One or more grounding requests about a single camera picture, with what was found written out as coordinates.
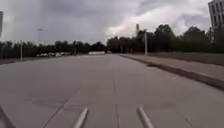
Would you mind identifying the low white structure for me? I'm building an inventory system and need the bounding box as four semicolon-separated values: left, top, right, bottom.
87;50;106;56

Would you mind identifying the grey slab paved plaza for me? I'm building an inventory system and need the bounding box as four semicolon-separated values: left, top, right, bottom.
0;54;224;128

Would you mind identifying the pale pole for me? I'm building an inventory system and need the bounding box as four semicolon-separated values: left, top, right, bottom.
20;44;24;61
143;30;148;57

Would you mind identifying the row of dark trees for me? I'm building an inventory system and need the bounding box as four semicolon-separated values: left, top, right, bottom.
0;40;108;60

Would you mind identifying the robot's own part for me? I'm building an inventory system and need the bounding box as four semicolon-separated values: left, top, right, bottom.
136;105;155;128
72;106;89;128

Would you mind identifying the row of parked cars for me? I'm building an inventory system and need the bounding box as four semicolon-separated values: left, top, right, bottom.
35;51;74;58

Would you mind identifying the group of tall trees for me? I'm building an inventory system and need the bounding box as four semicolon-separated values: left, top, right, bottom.
106;23;224;54

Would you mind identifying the long stone kerb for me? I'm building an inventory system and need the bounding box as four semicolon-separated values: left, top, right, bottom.
120;54;224;90

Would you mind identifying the street lamp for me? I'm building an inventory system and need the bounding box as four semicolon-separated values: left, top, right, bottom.
36;28;45;46

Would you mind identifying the raised grey pavement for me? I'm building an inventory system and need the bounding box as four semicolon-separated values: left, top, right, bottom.
131;54;224;80

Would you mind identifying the grass strip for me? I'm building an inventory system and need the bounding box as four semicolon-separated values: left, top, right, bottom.
146;51;224;67

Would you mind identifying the grey building with windows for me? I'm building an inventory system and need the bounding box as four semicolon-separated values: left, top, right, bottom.
207;0;224;32

